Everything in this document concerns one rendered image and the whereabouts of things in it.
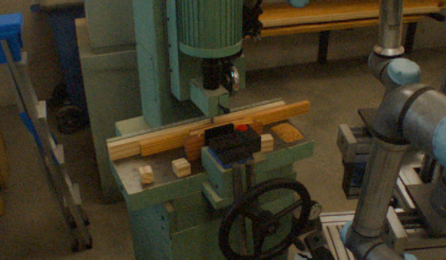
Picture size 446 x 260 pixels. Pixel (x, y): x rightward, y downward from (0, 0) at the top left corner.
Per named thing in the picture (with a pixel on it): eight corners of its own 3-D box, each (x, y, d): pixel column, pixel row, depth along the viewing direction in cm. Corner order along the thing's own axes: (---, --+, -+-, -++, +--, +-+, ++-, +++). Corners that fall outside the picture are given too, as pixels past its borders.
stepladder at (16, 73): (65, 256, 223) (-26, 31, 160) (62, 224, 244) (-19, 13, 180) (95, 246, 227) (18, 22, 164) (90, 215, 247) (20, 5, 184)
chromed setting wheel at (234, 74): (233, 104, 154) (233, 68, 148) (217, 89, 164) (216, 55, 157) (241, 102, 155) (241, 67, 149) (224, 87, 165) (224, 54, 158)
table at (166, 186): (141, 234, 118) (138, 216, 115) (110, 171, 141) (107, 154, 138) (332, 171, 141) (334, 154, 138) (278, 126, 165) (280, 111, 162)
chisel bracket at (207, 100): (208, 123, 138) (207, 97, 134) (189, 103, 149) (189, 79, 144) (230, 117, 141) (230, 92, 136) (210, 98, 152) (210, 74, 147)
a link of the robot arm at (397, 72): (390, 106, 162) (397, 71, 155) (376, 89, 173) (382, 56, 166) (421, 105, 163) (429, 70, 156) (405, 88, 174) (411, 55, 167)
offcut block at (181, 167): (184, 167, 133) (184, 157, 132) (191, 173, 130) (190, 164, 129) (172, 171, 132) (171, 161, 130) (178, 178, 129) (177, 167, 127)
